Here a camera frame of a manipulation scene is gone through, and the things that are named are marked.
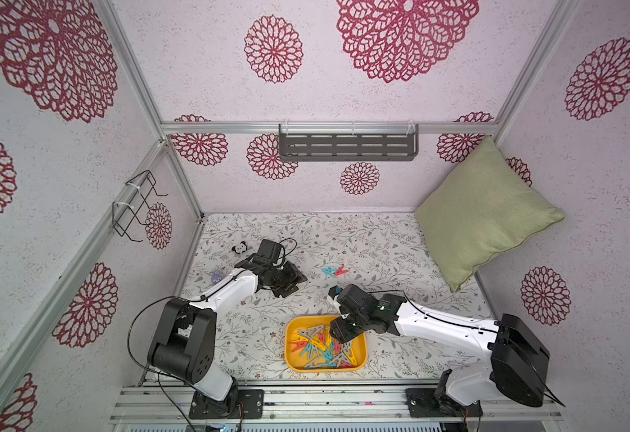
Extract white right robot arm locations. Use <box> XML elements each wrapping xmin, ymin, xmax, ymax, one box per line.
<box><xmin>328</xmin><ymin>284</ymin><xmax>550</xmax><ymax>410</ymax></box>

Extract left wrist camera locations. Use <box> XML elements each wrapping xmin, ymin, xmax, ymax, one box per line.
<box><xmin>256</xmin><ymin>239</ymin><xmax>284</xmax><ymax>266</ymax></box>

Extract black wire wall rack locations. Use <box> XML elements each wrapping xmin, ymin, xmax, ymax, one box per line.
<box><xmin>111</xmin><ymin>169</ymin><xmax>167</xmax><ymax>243</ymax></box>

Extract grey clothespin by pillow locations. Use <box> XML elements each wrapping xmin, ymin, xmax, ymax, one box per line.
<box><xmin>297</xmin><ymin>326</ymin><xmax>325</xmax><ymax>338</ymax></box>

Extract green square pillow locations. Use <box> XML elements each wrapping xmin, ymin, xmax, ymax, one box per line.
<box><xmin>415</xmin><ymin>137</ymin><xmax>564</xmax><ymax>293</ymax></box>

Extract black white panda toy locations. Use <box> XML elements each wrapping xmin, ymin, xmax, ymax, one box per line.
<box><xmin>231</xmin><ymin>240</ymin><xmax>250</xmax><ymax>255</ymax></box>

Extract yellow plastic storage tray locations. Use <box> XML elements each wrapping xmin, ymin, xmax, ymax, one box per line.
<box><xmin>284</xmin><ymin>315</ymin><xmax>368</xmax><ymax>373</ymax></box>

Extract grey clothespin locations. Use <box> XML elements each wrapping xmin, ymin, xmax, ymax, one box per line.
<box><xmin>297</xmin><ymin>326</ymin><xmax>325</xmax><ymax>338</ymax></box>
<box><xmin>304</xmin><ymin>359</ymin><xmax>324</xmax><ymax>370</ymax></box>

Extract grey wall shelf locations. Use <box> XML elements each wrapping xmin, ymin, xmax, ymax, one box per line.
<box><xmin>277</xmin><ymin>123</ymin><xmax>419</xmax><ymax>162</ymax></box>

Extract red clothespin upper pile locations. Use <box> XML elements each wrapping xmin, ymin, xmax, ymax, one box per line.
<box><xmin>334</xmin><ymin>266</ymin><xmax>349</xmax><ymax>276</ymax></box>

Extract purple plush toy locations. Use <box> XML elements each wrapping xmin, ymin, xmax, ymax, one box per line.
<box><xmin>210</xmin><ymin>269</ymin><xmax>224</xmax><ymax>285</ymax></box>

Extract red clothespin left pair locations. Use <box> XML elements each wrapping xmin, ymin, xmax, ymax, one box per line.
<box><xmin>291</xmin><ymin>341</ymin><xmax>310</xmax><ymax>353</ymax></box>

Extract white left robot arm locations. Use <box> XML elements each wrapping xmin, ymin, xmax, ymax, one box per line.
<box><xmin>147</xmin><ymin>260</ymin><xmax>308</xmax><ymax>407</ymax></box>

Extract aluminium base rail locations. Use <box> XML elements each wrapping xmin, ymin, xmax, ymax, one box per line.
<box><xmin>108</xmin><ymin>383</ymin><xmax>563</xmax><ymax>426</ymax></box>

